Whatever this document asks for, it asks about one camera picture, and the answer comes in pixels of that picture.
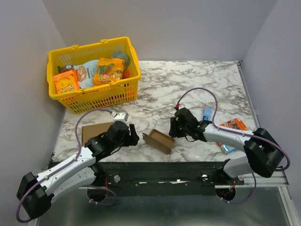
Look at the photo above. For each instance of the dark brown snack packet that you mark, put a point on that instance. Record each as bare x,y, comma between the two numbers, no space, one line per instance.
62,69

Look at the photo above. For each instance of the brown cardboard box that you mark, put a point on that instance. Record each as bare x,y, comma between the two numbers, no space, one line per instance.
91,131
159,141

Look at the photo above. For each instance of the yellow plastic shopping basket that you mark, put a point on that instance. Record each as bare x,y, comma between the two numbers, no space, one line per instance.
84,100

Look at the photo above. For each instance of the orange snack box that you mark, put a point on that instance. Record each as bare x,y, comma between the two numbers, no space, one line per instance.
66,82

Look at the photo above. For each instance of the yellow mango gummy bag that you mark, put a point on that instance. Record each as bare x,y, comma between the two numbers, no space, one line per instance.
108,70

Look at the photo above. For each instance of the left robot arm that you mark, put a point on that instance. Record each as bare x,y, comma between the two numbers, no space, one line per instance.
37,192

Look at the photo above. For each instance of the light blue cassava chips bag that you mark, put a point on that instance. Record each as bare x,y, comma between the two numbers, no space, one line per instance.
85,73

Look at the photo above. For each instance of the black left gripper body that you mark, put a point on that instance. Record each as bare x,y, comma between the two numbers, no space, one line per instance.
127,140

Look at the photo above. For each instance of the orange round fruit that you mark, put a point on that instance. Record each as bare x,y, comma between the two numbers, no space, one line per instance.
126,74

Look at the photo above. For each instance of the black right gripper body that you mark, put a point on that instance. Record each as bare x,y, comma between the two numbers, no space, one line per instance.
177,127

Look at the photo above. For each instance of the folded brown cardboard box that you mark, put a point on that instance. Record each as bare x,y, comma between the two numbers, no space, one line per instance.
91,131

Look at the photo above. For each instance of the blue small box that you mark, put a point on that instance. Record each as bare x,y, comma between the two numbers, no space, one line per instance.
207,113

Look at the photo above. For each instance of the grey green round sponge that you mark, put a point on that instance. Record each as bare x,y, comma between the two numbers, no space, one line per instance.
121,55

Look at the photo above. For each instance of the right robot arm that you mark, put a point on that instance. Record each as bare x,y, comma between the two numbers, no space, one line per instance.
262,153

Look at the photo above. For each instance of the light blue mint pack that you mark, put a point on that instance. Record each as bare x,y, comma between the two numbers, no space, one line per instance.
227,149

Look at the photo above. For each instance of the orange small box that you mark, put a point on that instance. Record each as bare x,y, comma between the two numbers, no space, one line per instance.
235,124

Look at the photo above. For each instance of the black mounting base plate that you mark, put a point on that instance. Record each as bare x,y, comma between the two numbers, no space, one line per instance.
148,178

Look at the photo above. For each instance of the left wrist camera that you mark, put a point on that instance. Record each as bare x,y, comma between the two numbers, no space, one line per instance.
123,117

